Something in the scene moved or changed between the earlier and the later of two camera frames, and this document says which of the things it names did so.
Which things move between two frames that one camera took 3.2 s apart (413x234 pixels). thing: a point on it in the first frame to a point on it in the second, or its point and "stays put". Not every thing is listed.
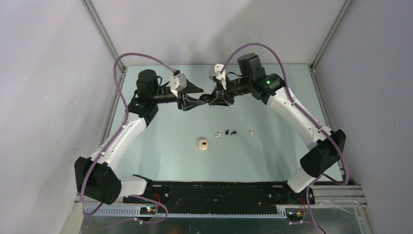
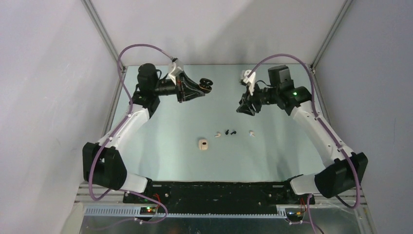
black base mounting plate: x=224 y=197 stays put
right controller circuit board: x=294 y=214 stays put
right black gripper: x=219 y=100 to x=246 y=107
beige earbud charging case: x=202 y=145 stays put
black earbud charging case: x=208 y=98 to x=205 y=85
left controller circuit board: x=147 y=210 stays put
